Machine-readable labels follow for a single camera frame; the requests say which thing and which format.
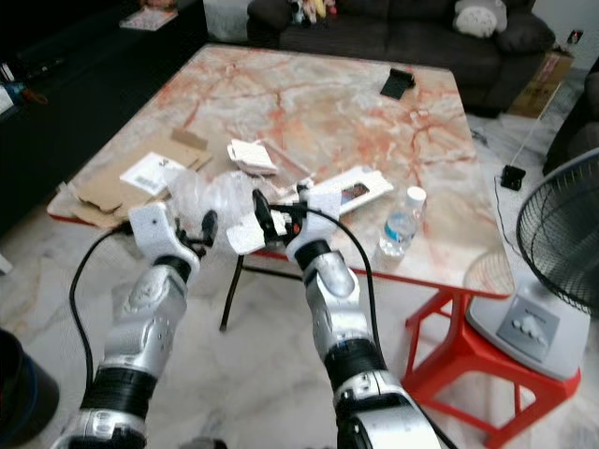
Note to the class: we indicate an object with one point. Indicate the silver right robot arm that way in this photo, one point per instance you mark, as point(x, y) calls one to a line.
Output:
point(342, 299)

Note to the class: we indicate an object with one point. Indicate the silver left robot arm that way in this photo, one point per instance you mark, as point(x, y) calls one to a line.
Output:
point(145, 318)

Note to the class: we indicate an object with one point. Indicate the black rubbish bin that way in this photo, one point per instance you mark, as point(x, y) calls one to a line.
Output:
point(19, 393)

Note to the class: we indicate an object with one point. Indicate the crumpled clear plastic wrap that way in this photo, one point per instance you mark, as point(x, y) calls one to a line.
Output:
point(197, 192)

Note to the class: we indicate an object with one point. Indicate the small white paper box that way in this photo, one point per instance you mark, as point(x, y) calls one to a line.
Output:
point(251, 156)

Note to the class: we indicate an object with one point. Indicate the white carton with dark picture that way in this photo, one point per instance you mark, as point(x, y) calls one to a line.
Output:
point(370, 185)

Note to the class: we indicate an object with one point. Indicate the white barcode label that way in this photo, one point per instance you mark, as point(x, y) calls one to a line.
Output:
point(153, 172)

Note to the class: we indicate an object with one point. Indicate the clear plastic water bottle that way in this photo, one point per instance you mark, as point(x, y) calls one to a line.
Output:
point(401, 224)

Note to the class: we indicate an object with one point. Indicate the flattened brown cardboard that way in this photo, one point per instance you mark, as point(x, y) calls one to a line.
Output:
point(98, 192)

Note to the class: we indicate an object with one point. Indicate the small black pouch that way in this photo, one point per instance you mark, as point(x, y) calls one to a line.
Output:
point(398, 83)

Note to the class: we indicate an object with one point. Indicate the dark grey sofa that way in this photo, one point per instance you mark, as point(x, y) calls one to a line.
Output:
point(393, 42)

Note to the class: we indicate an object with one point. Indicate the yellow red plush toy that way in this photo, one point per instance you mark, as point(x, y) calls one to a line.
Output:
point(314, 9)

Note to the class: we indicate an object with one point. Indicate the long low black cabinet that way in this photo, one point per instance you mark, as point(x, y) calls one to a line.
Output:
point(84, 84)

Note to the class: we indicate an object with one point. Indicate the grey rug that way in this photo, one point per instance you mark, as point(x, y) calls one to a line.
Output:
point(226, 17)

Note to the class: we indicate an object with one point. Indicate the pink white book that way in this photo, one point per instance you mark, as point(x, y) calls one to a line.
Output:
point(148, 19)

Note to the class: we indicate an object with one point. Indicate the white blue packet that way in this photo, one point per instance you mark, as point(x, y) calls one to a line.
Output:
point(19, 98)

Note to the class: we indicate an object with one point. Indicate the grey white plush toy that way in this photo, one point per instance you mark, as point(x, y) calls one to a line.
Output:
point(480, 17)

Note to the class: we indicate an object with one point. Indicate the brown cardboard box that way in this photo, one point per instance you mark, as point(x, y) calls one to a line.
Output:
point(541, 86)

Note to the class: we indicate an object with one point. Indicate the grey floor fan black guard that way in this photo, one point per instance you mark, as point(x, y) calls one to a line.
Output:
point(533, 327)

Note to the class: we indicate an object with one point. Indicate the dark armchair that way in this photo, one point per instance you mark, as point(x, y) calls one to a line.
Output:
point(576, 122)

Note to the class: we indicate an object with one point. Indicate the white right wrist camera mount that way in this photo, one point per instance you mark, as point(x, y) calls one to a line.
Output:
point(314, 238)

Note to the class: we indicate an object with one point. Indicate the thin black metal frame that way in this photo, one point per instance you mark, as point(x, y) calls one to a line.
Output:
point(231, 295)

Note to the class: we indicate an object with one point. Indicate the wall socket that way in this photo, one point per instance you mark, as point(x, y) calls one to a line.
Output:
point(576, 36)

